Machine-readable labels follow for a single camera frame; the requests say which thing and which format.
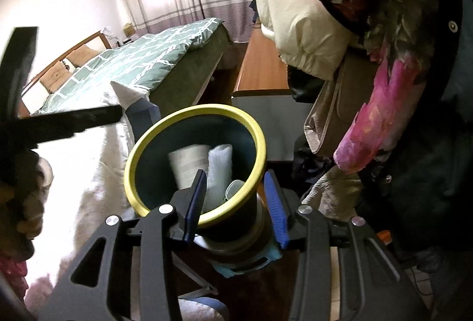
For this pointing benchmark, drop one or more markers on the white dotted table cloth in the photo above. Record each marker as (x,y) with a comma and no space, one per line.
(87,187)

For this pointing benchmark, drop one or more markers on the left brown pillow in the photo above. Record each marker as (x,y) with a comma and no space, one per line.
(55,77)

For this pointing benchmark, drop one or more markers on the yellow rimmed dark trash bin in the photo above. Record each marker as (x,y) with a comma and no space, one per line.
(238,224)

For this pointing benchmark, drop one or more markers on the gloved left hand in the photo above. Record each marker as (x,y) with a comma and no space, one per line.
(25,182)

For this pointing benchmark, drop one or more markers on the brown pillow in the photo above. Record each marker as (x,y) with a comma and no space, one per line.
(55,77)
(82,55)

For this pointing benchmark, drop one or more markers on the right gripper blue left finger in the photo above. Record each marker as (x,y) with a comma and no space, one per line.
(198,191)

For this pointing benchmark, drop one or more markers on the white blue paper cup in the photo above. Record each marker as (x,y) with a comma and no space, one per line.
(185,162)

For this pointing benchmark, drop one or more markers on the white foam fruit net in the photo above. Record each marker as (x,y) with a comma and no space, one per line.
(219,176)

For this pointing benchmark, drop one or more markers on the wooden bed frame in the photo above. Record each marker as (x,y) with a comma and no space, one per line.
(37,93)

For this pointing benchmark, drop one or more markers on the cream puffer jacket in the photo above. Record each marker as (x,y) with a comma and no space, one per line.
(307,37)

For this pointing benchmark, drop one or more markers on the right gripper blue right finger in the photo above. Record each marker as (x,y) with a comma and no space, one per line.
(278,209)

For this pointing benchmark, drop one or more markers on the wooden low sideboard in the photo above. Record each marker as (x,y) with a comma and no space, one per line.
(262,72)

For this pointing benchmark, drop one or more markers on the beige hanging bag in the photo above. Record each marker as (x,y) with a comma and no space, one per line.
(337,105)

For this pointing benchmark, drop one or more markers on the green checked duvet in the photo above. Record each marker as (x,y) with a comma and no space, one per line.
(171,68)

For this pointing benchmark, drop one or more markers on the right brown pillow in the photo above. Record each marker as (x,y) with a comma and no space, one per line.
(82,55)

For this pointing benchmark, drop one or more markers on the magenta scarf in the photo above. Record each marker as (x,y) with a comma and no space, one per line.
(380,122)

